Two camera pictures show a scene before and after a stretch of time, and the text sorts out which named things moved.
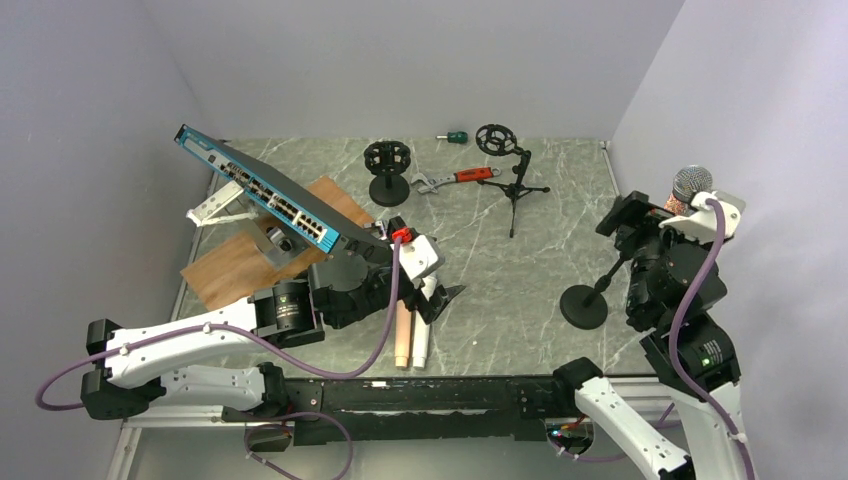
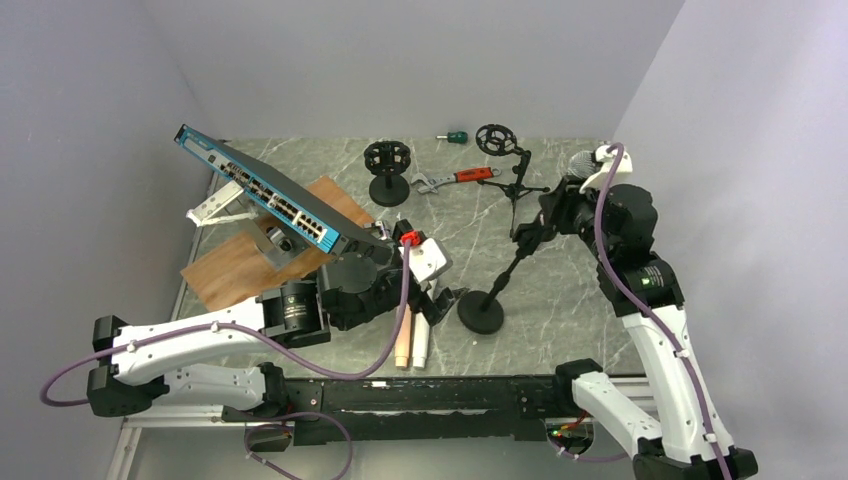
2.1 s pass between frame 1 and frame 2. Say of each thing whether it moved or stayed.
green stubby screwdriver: stayed
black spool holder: stayed
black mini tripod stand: stayed
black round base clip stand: moved
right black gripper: moved
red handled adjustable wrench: stayed
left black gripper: stayed
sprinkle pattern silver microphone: moved
